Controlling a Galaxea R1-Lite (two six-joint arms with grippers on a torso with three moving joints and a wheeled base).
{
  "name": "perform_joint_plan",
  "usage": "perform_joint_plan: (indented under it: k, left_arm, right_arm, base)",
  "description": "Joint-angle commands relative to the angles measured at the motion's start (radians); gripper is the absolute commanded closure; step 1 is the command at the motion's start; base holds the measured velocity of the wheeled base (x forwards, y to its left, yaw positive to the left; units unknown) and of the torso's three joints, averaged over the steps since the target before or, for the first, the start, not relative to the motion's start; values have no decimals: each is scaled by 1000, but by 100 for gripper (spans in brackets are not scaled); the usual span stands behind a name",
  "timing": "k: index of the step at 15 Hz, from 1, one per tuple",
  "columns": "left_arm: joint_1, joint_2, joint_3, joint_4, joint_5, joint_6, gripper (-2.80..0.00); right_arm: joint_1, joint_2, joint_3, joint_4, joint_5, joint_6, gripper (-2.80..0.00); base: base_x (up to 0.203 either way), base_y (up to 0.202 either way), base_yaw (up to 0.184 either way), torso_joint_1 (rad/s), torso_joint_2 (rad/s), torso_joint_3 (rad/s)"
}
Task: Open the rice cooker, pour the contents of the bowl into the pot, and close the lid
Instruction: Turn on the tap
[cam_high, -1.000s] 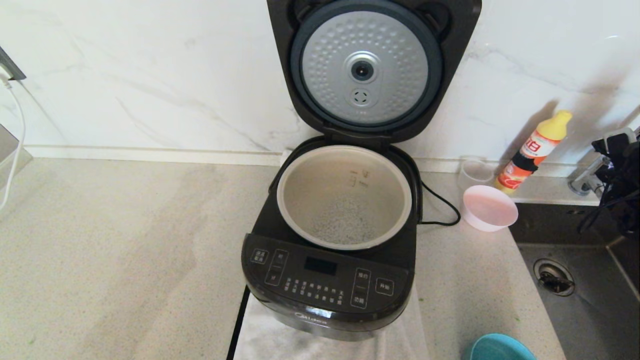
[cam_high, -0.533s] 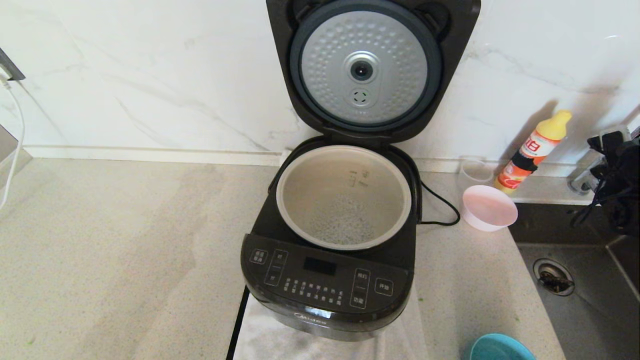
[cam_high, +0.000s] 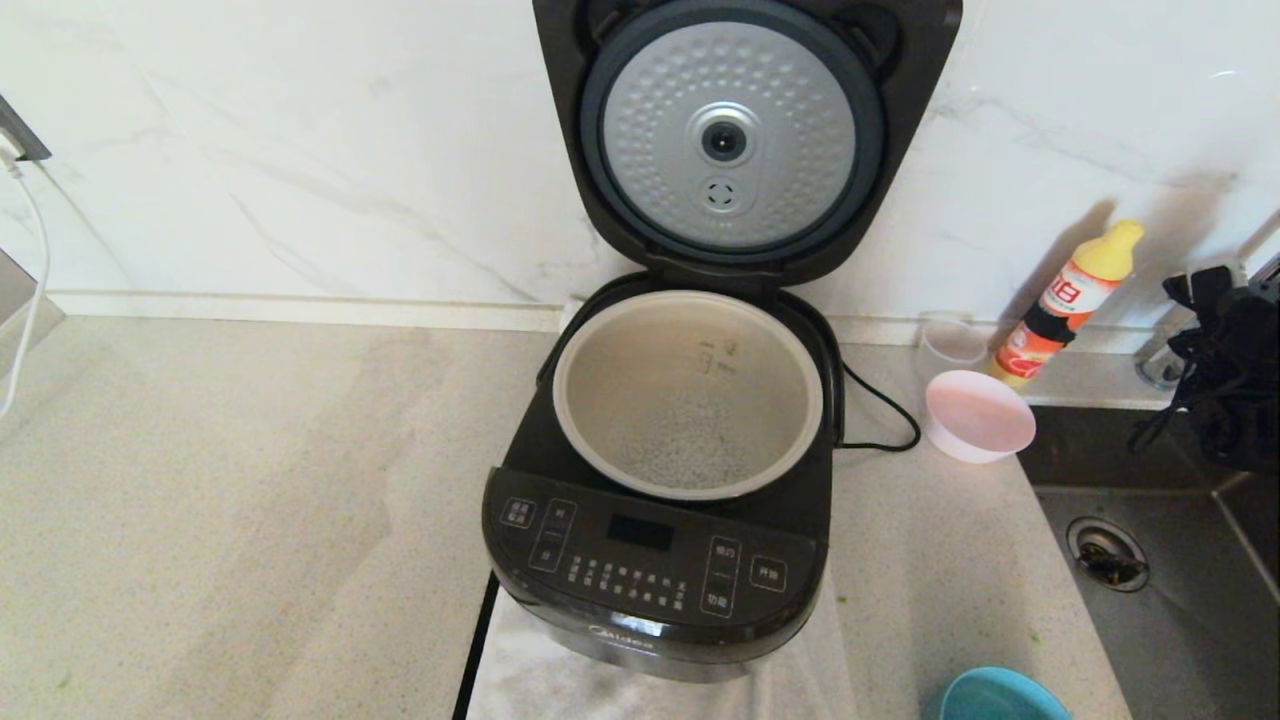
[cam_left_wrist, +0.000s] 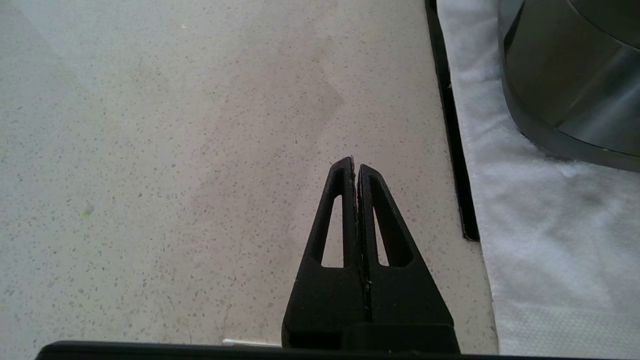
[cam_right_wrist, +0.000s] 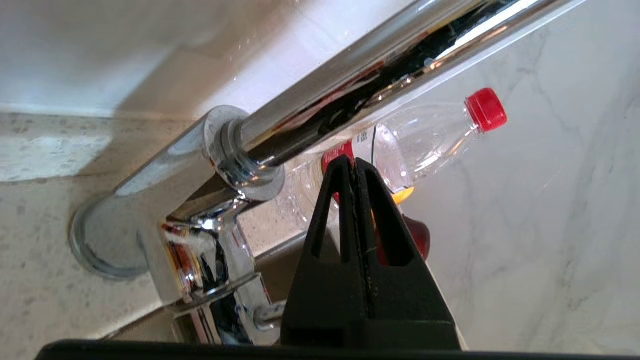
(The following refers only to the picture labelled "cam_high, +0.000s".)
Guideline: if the pink plastic bowl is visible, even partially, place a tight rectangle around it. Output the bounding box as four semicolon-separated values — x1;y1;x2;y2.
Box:
924;370;1037;465

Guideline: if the teal plastic bowl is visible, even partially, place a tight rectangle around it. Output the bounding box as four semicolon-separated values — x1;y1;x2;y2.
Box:
937;665;1073;720

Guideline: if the white raw rice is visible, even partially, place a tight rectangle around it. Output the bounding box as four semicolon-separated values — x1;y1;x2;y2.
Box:
610;400;771;491

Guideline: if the black rice cooker lid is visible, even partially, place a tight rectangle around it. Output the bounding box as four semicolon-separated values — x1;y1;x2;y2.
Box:
532;0;963;291

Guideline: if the grey inner pot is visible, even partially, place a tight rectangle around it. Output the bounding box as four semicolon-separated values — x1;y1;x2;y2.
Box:
552;290;825;501

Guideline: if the black rice cooker base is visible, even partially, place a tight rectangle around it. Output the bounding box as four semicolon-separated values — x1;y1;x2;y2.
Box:
483;272;847;683

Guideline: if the chrome faucet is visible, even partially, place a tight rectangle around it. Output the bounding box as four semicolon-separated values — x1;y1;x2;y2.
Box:
1135;255;1280;391

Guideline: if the yellow capped detergent bottle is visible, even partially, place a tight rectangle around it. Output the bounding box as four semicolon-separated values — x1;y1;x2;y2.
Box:
987;220;1146;390

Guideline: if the metal sink drain strainer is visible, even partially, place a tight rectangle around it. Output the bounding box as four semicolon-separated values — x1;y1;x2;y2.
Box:
1065;515;1151;594

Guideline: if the stainless steel sink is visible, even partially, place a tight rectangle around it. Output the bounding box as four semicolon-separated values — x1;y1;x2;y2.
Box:
1020;405;1280;720

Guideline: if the clear plastic measuring cup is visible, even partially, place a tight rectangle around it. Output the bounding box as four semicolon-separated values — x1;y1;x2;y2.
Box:
916;312;991;381

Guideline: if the white translucent mat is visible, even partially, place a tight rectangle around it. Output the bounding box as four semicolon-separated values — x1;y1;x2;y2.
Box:
467;575;860;720

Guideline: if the black strip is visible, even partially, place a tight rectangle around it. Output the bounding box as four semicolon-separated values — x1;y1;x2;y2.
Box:
452;570;501;720

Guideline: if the grey metal panel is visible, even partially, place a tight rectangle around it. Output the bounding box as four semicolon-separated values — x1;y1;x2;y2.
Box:
0;250;68;383

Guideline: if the black power cord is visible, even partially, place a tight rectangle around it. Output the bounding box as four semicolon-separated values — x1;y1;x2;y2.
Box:
838;360;922;453

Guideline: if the white cable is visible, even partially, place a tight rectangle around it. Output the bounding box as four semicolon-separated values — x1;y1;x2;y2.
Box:
0;150;54;426

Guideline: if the dark wall socket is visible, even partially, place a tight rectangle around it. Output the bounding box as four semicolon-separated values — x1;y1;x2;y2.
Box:
0;92;56;167

